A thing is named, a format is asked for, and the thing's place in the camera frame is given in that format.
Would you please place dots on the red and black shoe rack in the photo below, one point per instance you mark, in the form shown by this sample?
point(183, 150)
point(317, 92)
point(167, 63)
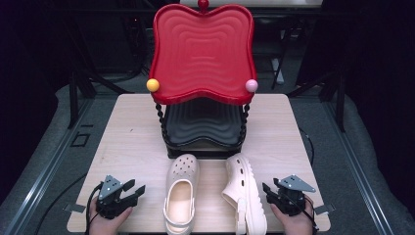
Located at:
point(202, 55)

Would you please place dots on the person's left hand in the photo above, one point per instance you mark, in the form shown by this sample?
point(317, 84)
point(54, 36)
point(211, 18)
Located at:
point(104, 226)

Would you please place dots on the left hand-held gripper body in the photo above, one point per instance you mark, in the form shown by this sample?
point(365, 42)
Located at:
point(111, 202)

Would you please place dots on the cream clog shoe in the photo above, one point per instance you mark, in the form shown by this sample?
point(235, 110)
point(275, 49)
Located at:
point(182, 169)
point(253, 202)

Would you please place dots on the person's right hand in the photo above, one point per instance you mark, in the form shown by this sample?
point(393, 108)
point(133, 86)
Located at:
point(297, 225)

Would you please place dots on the black metal stand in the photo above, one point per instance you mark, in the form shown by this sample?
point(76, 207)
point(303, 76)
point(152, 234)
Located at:
point(341, 104)
point(73, 98)

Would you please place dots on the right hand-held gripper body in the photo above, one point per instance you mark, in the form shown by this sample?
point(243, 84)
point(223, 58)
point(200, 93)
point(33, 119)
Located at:
point(290, 199)

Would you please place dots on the grey tape strip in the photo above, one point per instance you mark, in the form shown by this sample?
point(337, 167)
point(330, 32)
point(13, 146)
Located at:
point(323, 209)
point(75, 208)

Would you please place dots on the silver floor rail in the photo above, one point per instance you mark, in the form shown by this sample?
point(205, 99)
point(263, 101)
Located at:
point(359, 169)
point(49, 163)

